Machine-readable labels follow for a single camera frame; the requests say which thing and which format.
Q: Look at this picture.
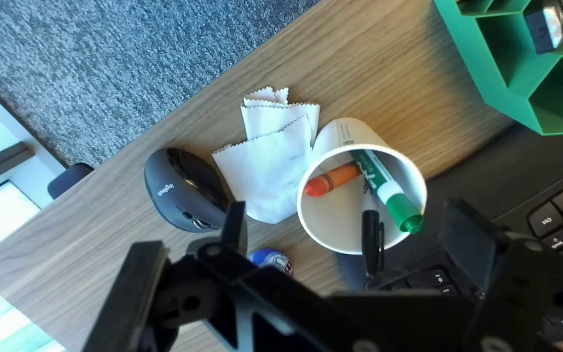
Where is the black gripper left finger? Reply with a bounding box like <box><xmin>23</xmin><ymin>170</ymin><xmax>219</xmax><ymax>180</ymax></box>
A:
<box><xmin>80</xmin><ymin>200</ymin><xmax>277</xmax><ymax>352</ymax></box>

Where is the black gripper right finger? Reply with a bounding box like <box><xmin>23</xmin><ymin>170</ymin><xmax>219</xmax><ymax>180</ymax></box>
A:
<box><xmin>438</xmin><ymin>196</ymin><xmax>563</xmax><ymax>352</ymax></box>

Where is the black marker grey barrel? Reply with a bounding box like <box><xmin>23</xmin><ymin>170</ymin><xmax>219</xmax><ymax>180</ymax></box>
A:
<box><xmin>357</xmin><ymin>190</ymin><xmax>387</xmax><ymax>280</ymax></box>

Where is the green marker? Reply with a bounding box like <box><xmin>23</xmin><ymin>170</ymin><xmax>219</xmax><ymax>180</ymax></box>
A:
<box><xmin>348</xmin><ymin>147</ymin><xmax>426</xmax><ymax>235</ymax></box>

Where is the orange marker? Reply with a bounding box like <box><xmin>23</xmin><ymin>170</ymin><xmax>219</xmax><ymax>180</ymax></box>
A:
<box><xmin>303</xmin><ymin>162</ymin><xmax>363</xmax><ymax>200</ymax></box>

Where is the green honeycomb pen rack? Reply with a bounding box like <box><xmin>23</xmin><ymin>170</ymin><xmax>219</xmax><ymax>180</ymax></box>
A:
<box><xmin>432</xmin><ymin>0</ymin><xmax>563</xmax><ymax>137</ymax></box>

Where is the black keyboard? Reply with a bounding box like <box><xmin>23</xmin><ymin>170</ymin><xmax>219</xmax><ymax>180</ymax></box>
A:
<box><xmin>336</xmin><ymin>123</ymin><xmax>563</xmax><ymax>329</ymax></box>

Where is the black computer mouse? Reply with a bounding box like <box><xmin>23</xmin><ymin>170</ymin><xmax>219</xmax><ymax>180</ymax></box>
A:
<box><xmin>140</xmin><ymin>147</ymin><xmax>236</xmax><ymax>235</ymax></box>

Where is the white paper cup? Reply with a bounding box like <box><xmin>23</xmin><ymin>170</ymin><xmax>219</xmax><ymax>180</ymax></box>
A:
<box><xmin>295</xmin><ymin>116</ymin><xmax>428</xmax><ymax>256</ymax></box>

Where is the blue gum container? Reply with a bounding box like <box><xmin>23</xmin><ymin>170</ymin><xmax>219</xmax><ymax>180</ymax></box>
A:
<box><xmin>248</xmin><ymin>247</ymin><xmax>295</xmax><ymax>276</ymax></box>

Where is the white crumpled cloth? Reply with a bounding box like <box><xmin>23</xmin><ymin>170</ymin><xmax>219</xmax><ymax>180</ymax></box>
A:
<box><xmin>211</xmin><ymin>86</ymin><xmax>322</xmax><ymax>225</ymax></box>

